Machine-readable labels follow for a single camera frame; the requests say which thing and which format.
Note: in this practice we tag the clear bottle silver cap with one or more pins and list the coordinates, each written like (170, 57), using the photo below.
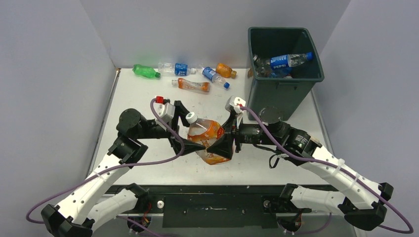
(258, 67)

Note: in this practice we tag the clear bottle blue label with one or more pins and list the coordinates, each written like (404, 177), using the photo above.
(176, 69)

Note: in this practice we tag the orange juice bottle far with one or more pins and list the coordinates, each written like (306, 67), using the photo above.
(225, 71)

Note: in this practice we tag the green plastic bottle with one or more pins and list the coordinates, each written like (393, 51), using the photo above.
(145, 71)

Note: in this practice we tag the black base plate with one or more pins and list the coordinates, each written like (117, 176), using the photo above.
(231, 206)

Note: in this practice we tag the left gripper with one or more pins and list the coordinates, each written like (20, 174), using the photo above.
(180, 112)

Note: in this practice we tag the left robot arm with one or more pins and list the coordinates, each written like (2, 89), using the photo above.
(81, 212)

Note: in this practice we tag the large orange label bottle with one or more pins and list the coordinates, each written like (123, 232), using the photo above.
(205, 132)

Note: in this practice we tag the blue label bottle edge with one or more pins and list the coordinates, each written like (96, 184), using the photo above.
(280, 73)

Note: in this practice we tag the slim blue label bottle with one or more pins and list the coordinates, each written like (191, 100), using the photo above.
(284, 61)

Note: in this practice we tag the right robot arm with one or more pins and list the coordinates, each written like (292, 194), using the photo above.
(363, 203)

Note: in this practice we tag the dark green plastic bin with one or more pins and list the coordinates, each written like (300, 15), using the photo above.
(284, 94)

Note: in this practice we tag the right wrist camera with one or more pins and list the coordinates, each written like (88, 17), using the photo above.
(234, 104)

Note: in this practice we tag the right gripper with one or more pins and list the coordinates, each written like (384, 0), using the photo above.
(223, 145)

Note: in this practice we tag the blue label bottle blue cap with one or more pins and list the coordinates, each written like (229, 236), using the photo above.
(215, 77)

